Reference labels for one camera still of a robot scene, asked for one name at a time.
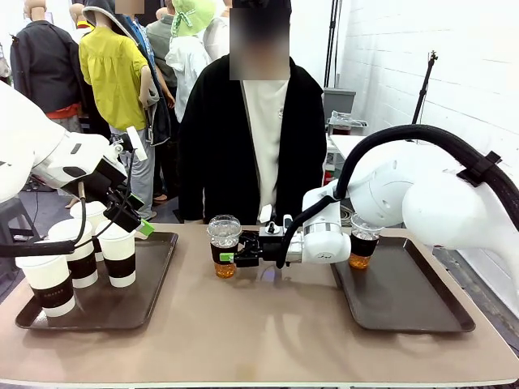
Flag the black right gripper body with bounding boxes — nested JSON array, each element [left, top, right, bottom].
[[258, 231, 290, 265]]

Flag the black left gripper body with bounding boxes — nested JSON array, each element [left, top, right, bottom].
[[62, 157, 130, 204]]

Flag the clear iced coffee cup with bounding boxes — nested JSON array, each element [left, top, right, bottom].
[[349, 213, 384, 271], [207, 215, 242, 280]]

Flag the white paper coffee cup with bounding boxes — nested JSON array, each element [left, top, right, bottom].
[[94, 219, 137, 289], [15, 251, 76, 318], [69, 200, 109, 263], [47, 218, 100, 289]]

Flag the dark brown serving tray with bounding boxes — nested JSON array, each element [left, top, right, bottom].
[[330, 235, 476, 334], [15, 230, 179, 331]]

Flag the person in blue shirt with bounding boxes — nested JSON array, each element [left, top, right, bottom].
[[114, 0, 183, 203]]

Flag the person in black cardigan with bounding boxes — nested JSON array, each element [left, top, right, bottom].
[[177, 0, 328, 226]]

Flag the black stool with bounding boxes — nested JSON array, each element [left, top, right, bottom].
[[0, 197, 41, 254]]

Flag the mannequin in yellow blouse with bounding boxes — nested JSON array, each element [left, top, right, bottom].
[[79, 0, 160, 220]]

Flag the mannequin in black jacket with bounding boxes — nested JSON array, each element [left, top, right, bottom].
[[10, 0, 84, 135]]

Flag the white background table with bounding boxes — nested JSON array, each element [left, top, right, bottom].
[[327, 133, 406, 171]]

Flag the mannequin in olive shirt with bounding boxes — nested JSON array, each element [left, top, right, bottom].
[[145, 6, 179, 88]]

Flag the clear plastic clutter pile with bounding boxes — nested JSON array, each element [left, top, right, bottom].
[[327, 109, 369, 137]]

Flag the mannequin with red yellow collar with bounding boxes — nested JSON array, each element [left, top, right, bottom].
[[68, 2, 95, 44]]

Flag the grey bin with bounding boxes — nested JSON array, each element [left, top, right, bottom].
[[322, 87, 358, 123]]

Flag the mannequin in beige shirt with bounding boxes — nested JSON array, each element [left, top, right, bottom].
[[202, 0, 233, 62]]

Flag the green bucket hat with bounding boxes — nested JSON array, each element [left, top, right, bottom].
[[169, 0, 217, 38]]

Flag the black vertical poles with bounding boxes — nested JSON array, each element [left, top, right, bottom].
[[323, 0, 344, 89]]

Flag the black tripod stand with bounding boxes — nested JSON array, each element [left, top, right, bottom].
[[411, 50, 440, 126]]

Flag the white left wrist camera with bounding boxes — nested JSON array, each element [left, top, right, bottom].
[[125, 125, 148, 162]]

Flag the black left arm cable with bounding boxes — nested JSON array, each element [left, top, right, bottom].
[[0, 149, 137, 259]]

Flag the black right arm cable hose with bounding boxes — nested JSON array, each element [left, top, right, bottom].
[[276, 123, 519, 269]]

